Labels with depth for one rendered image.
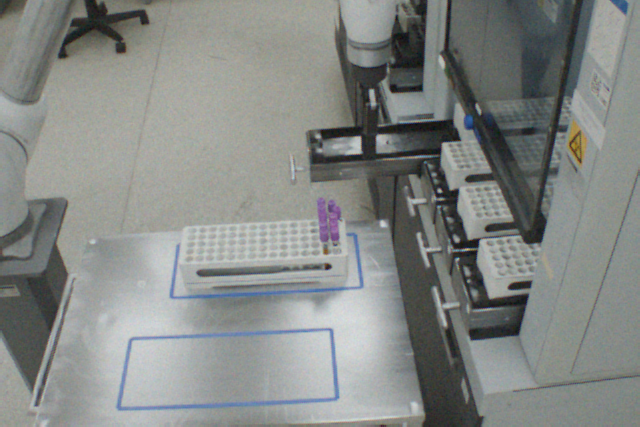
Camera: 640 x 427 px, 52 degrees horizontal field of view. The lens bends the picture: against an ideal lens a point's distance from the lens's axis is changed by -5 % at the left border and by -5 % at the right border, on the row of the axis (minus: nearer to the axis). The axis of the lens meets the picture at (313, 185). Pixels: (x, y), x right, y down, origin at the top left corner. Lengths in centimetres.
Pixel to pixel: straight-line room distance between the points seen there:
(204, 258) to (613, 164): 69
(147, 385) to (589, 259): 70
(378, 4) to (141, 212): 167
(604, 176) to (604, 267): 17
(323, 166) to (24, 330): 83
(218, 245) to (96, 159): 191
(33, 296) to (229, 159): 146
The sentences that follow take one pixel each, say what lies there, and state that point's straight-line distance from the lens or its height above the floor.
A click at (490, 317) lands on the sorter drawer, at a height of 78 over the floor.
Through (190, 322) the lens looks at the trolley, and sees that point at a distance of 120.
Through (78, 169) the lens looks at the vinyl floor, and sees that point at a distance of 308.
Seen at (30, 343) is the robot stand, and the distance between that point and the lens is 182.
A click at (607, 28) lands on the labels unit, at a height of 137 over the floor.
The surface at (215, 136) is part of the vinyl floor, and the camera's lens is 309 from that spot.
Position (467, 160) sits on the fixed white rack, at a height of 86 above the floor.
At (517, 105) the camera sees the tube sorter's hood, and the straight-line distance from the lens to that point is 113.
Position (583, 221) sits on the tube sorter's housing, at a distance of 96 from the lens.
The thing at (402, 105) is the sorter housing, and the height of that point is 73.
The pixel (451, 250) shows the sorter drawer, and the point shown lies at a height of 80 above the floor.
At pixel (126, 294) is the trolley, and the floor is 82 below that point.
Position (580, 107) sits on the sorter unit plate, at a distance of 94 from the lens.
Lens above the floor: 172
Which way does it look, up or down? 39 degrees down
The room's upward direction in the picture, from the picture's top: 3 degrees counter-clockwise
